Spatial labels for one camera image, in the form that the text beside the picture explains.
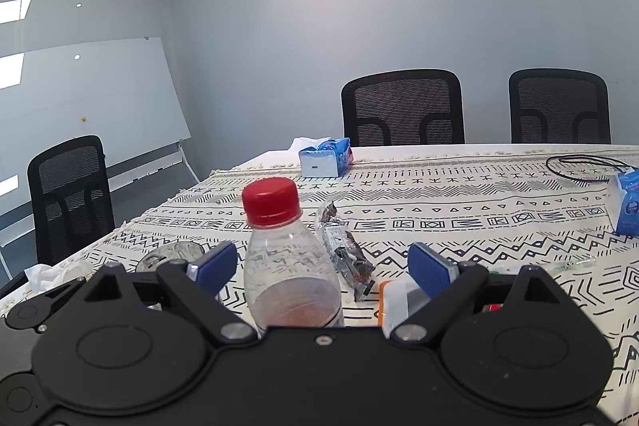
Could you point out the crumpled white tissue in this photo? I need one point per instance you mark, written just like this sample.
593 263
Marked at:
42 278

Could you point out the clear drinking glass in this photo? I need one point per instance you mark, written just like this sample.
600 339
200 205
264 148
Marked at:
188 251

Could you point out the black mesh chair left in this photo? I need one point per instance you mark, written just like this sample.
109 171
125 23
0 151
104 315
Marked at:
71 199

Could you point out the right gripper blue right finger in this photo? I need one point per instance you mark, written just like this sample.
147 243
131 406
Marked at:
431 271

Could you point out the clear plastic bottle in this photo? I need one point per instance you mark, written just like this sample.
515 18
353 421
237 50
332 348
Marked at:
290 280

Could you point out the blue tissue box far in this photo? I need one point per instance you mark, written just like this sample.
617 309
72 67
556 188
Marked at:
323 158

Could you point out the patterned white tablecloth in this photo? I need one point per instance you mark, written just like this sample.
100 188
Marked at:
541 328

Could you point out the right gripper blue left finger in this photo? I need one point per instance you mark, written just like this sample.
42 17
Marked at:
214 269

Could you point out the clear snack wrapper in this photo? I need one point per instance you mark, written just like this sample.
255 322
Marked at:
347 256

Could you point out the black mesh chair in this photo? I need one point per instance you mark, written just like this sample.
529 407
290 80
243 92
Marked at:
403 107
558 106
71 199

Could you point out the black mesh chair centre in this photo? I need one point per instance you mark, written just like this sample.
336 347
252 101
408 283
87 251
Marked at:
403 107

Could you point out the red bottle cap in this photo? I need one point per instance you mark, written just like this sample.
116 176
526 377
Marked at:
271 202

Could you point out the white whiteboard on stand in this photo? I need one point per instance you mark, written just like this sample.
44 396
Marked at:
119 90

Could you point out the black mesh chair right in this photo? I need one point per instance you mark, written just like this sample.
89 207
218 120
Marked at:
558 106

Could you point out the blue tissue pack right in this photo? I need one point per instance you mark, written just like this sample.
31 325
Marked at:
623 203

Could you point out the orange white plastic package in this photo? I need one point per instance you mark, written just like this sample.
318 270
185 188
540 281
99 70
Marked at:
398 300

